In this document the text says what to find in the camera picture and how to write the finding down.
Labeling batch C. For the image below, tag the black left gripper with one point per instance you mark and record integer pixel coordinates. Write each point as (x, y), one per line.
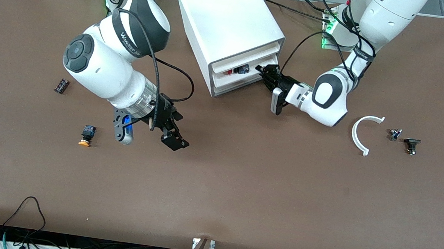
(284, 83)

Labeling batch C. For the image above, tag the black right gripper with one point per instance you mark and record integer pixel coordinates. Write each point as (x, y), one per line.
(165, 115)

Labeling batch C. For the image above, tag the white drawer with notch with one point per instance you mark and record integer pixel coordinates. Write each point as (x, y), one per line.
(243, 81)

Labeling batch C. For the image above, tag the red push button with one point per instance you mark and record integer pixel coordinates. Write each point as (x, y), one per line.
(242, 69)

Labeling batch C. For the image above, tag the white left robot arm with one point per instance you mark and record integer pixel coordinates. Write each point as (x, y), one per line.
(328, 98)

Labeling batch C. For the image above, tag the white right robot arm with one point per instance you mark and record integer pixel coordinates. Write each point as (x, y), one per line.
(99, 70)

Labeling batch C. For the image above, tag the white drawer cabinet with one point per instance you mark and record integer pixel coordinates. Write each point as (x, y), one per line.
(225, 13)

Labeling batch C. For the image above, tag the yellow push button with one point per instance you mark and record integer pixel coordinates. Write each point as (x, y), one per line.
(88, 133)

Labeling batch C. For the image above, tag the small black contact block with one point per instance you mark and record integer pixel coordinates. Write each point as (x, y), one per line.
(62, 86)

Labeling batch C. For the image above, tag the small silver black component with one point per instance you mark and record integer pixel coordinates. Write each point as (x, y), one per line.
(395, 134)

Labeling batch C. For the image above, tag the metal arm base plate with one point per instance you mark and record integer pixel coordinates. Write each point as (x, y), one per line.
(329, 47)

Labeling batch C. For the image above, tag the white curved plastic bracket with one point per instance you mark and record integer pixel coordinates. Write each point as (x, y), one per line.
(354, 134)

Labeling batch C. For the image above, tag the black switch component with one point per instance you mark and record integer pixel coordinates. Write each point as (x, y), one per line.
(412, 143)

